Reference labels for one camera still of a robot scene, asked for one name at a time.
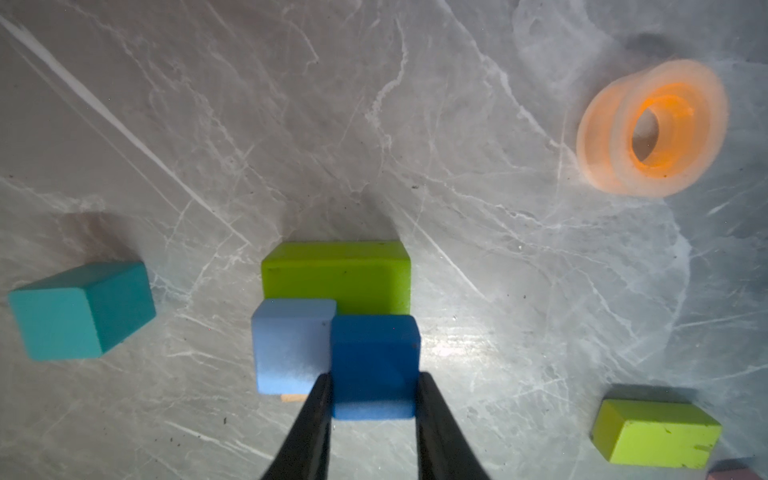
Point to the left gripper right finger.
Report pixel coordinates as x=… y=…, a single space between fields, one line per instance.
x=443 y=451

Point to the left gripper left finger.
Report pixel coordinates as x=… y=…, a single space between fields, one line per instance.
x=306 y=449

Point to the natural wood rectangular block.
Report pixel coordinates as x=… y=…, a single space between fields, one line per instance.
x=293 y=397

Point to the light blue cube block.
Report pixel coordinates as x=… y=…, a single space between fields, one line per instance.
x=291 y=344

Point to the dark green rectangular block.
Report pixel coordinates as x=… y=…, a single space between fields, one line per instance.
x=363 y=277

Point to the light green rectangular block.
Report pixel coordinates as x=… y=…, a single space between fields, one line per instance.
x=654 y=434

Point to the teal cube block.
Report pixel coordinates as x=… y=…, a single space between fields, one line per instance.
x=83 y=312

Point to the pink rectangular block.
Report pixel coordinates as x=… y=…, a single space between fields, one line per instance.
x=734 y=474

